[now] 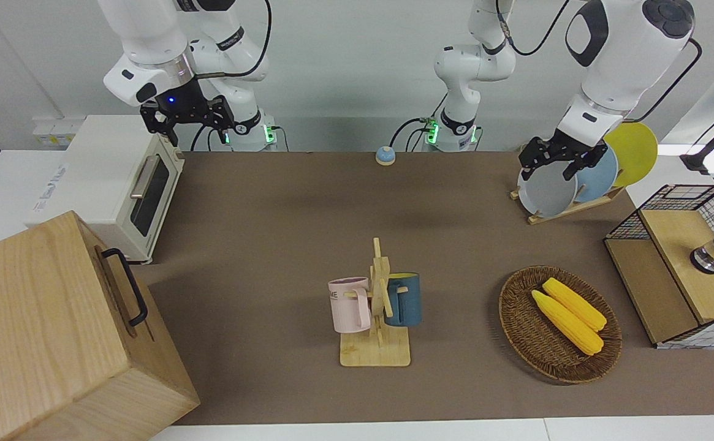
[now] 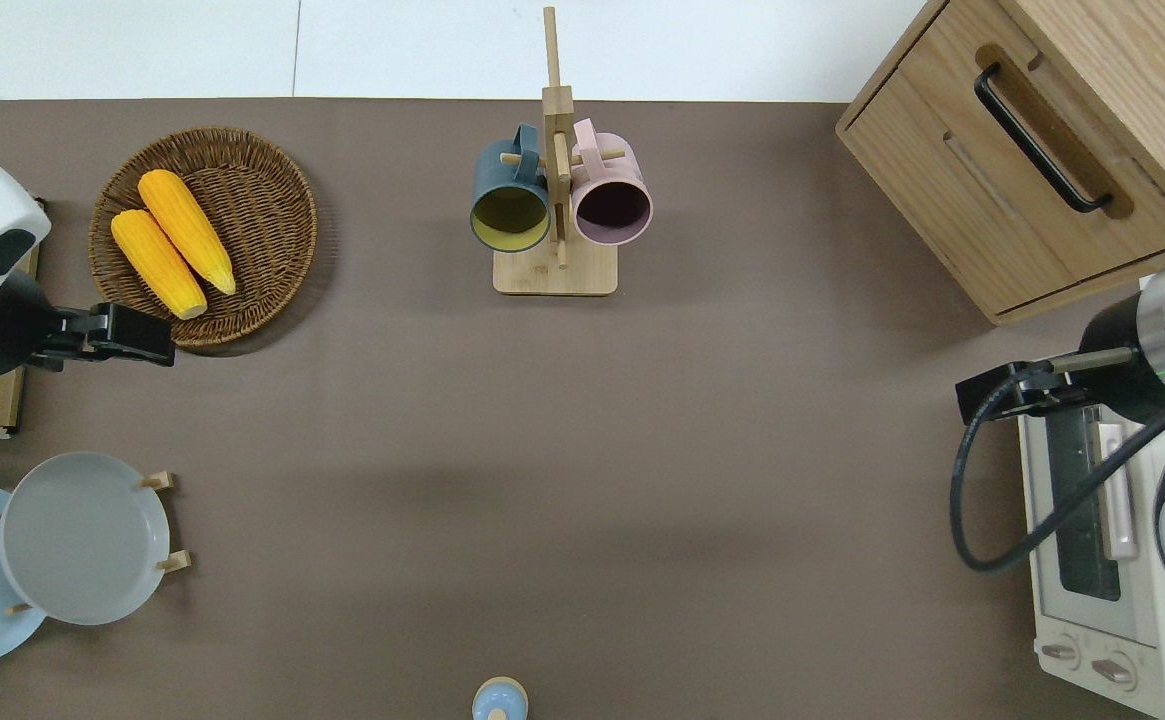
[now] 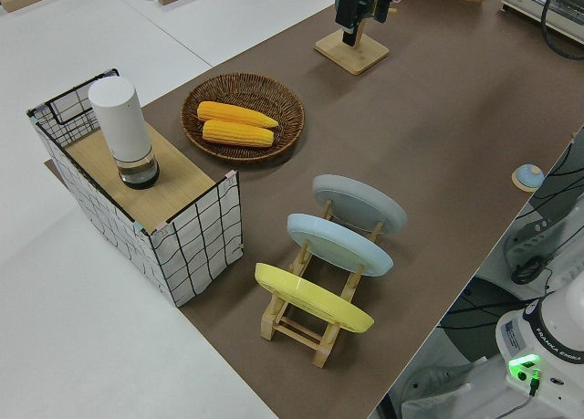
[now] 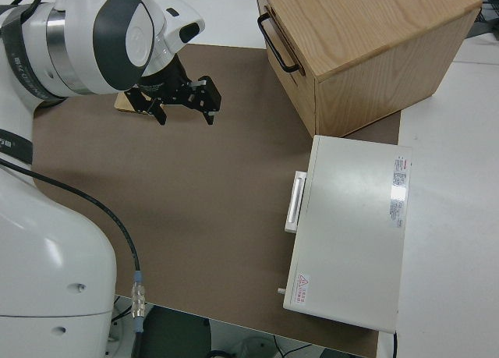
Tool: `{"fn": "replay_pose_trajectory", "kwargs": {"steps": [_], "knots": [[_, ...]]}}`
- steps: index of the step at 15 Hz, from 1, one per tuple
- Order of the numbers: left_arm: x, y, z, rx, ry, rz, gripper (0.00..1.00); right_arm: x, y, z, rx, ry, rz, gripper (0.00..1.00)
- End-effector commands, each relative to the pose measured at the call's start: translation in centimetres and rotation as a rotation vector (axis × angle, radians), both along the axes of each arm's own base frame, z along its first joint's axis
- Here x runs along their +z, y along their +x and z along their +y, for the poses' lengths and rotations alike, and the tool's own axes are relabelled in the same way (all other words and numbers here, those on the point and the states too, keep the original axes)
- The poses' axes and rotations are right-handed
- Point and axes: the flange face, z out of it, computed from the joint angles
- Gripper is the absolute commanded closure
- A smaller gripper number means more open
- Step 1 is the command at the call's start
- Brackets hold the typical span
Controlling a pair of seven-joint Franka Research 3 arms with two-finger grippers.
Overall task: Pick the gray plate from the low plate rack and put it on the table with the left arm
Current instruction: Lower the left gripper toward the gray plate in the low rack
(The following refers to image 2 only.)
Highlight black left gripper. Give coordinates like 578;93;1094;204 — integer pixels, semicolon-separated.
52;302;177;369

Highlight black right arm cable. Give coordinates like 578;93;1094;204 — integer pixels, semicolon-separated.
950;368;1165;574

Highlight wooden cabinet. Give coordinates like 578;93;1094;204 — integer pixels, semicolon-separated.
835;0;1165;326

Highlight low wooden plate rack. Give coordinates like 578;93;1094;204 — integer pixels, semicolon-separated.
0;470;193;617

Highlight dark teal mug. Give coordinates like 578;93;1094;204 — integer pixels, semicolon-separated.
470;123;552;253

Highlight wooden mug tree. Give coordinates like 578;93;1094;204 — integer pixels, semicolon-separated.
493;6;629;296

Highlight black cabinet handle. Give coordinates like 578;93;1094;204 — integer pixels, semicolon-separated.
974;63;1114;214

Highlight cream oven door handle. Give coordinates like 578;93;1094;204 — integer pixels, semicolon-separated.
1097;422;1141;562

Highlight gray plate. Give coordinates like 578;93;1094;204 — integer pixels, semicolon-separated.
0;452;172;627

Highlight pink mug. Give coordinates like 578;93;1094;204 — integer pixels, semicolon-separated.
570;118;654;247

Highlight small blue wooden object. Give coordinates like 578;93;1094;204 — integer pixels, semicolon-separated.
472;677;529;720

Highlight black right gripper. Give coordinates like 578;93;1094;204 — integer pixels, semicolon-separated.
956;361;1093;427

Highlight round brown wicker basket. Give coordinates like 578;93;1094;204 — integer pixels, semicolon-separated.
89;127;319;348

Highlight yellow corn cob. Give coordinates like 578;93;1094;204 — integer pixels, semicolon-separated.
138;169;238;297
110;208;209;321

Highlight cream toaster oven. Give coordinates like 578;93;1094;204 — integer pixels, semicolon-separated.
1017;400;1165;720

